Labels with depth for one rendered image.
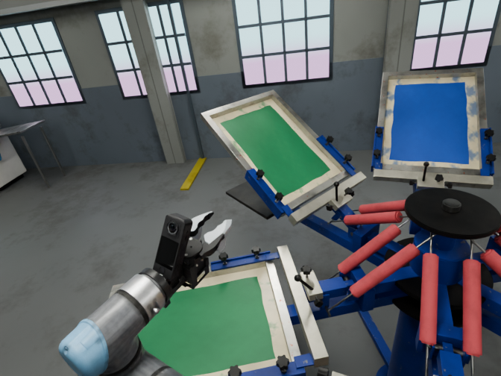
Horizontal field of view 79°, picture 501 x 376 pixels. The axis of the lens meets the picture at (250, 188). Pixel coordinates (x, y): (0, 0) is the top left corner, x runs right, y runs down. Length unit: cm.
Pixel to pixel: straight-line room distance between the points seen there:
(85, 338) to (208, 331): 90
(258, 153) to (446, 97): 127
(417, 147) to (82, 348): 196
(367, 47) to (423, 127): 252
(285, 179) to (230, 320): 81
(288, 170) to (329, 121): 300
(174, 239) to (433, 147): 181
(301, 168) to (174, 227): 135
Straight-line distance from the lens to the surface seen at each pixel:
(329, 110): 468
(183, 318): 145
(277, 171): 175
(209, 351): 134
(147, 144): 540
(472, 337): 128
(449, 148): 215
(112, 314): 54
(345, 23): 451
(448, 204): 135
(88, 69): 546
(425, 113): 229
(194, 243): 61
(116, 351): 55
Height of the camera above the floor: 206
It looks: 30 degrees down
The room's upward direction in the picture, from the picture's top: 8 degrees counter-clockwise
